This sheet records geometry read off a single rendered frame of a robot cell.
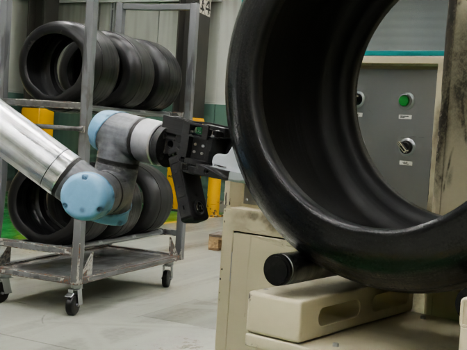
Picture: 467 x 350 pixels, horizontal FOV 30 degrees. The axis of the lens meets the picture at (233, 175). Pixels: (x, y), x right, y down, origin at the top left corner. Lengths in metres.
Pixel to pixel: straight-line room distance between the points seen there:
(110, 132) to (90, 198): 0.18
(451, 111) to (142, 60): 3.97
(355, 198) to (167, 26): 10.66
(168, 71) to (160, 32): 6.42
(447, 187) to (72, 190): 0.61
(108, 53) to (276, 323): 3.88
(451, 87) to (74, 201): 0.64
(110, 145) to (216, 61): 10.10
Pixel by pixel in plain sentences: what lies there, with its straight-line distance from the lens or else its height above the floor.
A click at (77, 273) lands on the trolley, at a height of 0.25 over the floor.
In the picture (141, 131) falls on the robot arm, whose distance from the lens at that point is 1.45.
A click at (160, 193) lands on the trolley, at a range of 5.65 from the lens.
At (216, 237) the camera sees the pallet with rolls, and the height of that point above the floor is 0.12.
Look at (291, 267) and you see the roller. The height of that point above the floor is 0.91.
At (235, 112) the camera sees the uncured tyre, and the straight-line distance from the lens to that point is 1.23.
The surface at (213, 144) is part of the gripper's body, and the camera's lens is 1.37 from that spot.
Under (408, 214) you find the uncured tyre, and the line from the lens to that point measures 1.39.
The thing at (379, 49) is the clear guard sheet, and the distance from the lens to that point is 1.96.
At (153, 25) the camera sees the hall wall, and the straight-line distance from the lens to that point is 12.13.
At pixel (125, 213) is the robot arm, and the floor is 0.93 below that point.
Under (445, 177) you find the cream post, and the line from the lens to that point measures 1.48.
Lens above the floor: 1.09
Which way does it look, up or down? 3 degrees down
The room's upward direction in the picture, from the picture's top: 4 degrees clockwise
